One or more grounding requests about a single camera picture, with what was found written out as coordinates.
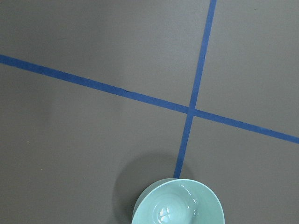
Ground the green ceramic bowl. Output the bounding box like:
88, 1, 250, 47
132, 178, 225, 224

